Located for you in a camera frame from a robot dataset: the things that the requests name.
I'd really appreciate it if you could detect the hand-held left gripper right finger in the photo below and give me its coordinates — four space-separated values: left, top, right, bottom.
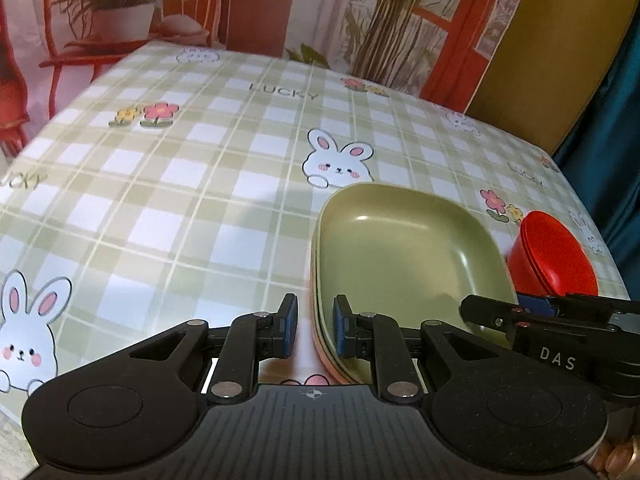
332 294 482 405

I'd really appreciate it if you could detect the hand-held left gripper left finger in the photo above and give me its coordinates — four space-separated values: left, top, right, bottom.
127 292 300 406

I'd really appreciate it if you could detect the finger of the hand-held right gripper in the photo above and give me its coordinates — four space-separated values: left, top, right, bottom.
517 292 640 322
460 294 608 387

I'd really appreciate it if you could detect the orange square plate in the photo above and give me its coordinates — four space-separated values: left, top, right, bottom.
310 230 364 387

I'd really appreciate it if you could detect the person's left hand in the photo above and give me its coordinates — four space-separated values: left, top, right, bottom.
592 435 640 480

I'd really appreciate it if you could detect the teal curtain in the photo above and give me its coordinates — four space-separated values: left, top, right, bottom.
552 35 640 301

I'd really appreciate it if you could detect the green checked rabbit tablecloth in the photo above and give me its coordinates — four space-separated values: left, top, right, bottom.
0 42 632 480

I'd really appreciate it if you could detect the mustard yellow board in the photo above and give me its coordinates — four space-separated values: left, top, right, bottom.
465 0 636 156

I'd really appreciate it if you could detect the wall poster with plants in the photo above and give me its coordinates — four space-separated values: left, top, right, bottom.
0 0 533 161

